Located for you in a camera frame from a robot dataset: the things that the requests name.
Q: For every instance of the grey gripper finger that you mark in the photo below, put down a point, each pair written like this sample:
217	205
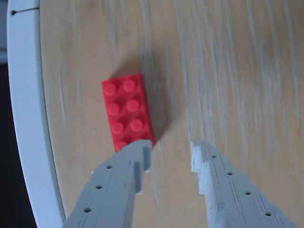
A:
230	194
111	190

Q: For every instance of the red lego block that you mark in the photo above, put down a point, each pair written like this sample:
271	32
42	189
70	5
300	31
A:
126	111

